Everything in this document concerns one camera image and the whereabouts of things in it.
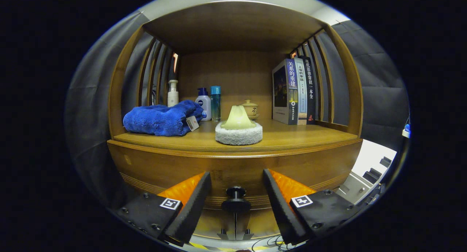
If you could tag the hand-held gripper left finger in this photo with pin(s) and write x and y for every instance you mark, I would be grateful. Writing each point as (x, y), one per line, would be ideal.
(191, 212)

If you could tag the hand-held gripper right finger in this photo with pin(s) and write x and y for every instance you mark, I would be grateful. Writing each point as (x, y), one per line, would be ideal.
(282, 208)

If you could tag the black drawer knob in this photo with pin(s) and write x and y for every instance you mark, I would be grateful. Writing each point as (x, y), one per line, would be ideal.
(236, 204)

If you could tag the wooden drawer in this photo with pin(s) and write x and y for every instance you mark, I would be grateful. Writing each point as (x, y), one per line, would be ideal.
(233, 168)

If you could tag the wooden cabinet door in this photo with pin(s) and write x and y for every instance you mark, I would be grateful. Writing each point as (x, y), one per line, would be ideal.
(261, 221)
(211, 223)

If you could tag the wooden countertop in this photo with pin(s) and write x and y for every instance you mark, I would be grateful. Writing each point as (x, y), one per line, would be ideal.
(292, 135)

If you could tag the wooden cabinet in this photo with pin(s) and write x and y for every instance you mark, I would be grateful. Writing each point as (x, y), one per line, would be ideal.
(233, 26)

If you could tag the yellow black hazard tape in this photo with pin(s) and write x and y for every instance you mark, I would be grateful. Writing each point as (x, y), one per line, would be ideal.
(199, 245)

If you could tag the small black block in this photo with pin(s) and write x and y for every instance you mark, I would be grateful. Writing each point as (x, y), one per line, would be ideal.
(386, 162)
(372, 176)

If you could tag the blue fluffy towel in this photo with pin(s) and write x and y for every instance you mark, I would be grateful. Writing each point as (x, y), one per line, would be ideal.
(157, 120)

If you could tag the white table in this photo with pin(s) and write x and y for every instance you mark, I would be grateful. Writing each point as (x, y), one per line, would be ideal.
(368, 157)

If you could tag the beige lidded teacup with saucer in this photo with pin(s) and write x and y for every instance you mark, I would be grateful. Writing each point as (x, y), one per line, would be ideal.
(253, 109)

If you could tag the white bottle with blue cap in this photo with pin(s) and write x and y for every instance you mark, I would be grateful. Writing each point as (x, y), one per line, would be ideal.
(205, 102)

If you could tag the clear teal bottle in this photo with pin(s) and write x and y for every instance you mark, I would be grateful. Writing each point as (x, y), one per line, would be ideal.
(215, 102)

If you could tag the white pump bottle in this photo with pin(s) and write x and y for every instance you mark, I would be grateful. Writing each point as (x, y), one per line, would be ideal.
(173, 97)

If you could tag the black book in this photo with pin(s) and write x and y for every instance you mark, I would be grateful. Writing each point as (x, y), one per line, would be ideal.
(311, 95)

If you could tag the grey book with blue spine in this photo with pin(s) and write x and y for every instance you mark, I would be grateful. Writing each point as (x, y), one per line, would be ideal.
(292, 91)

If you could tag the white wall shelf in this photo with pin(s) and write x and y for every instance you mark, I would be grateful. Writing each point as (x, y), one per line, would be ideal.
(405, 134)

